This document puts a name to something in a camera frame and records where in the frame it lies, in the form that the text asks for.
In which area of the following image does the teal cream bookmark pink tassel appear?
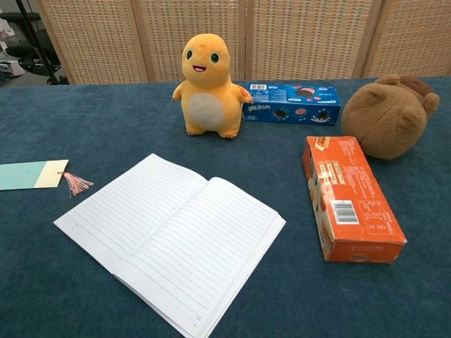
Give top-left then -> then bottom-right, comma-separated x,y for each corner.
0,159 -> 95,199

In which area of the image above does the open white lined notebook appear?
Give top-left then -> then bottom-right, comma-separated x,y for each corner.
53,153 -> 287,338

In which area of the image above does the orange dinosaur plush toy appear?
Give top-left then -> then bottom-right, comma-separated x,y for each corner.
171,33 -> 254,140

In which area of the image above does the blue cookie box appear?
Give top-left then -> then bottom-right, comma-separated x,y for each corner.
242,82 -> 342,126

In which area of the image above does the orange cracker box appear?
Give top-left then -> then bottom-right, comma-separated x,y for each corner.
302,135 -> 408,264

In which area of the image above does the brown capybara plush toy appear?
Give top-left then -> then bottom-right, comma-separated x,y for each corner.
340,73 -> 440,161

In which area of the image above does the woven wooden folding screen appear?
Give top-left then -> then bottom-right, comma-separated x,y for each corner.
35,0 -> 451,85

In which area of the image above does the dark blue table cloth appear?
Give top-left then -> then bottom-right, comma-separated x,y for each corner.
0,76 -> 451,338

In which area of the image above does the black tripod stand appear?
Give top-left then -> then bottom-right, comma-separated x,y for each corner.
16,0 -> 70,85

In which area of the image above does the black office chair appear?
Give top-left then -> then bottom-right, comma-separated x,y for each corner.
0,12 -> 63,77

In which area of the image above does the white box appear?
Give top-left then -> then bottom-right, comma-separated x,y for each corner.
0,60 -> 25,78

